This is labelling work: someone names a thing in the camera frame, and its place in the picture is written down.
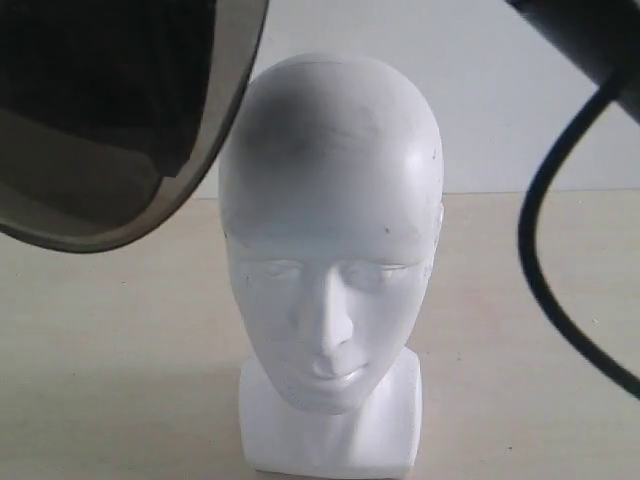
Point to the black helmet with tinted visor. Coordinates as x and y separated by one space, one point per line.
114 112

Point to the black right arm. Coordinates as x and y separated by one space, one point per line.
597 36

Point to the white mannequin head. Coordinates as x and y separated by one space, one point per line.
331 186

